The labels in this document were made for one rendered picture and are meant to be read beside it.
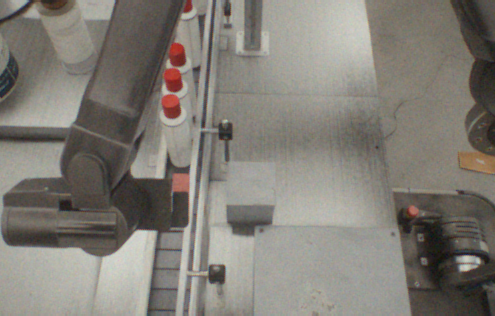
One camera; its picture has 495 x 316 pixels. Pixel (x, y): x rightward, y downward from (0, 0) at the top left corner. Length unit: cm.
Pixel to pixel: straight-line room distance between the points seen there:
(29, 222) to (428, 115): 203
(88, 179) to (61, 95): 77
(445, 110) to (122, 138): 206
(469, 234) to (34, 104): 127
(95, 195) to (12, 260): 65
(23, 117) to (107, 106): 77
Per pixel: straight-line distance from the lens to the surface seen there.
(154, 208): 59
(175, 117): 89
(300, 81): 124
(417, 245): 171
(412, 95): 240
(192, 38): 112
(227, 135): 97
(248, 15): 122
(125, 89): 44
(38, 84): 126
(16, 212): 53
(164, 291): 94
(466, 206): 187
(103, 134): 45
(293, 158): 110
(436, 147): 226
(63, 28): 114
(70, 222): 51
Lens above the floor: 177
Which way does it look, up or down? 59 degrees down
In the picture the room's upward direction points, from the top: 1 degrees clockwise
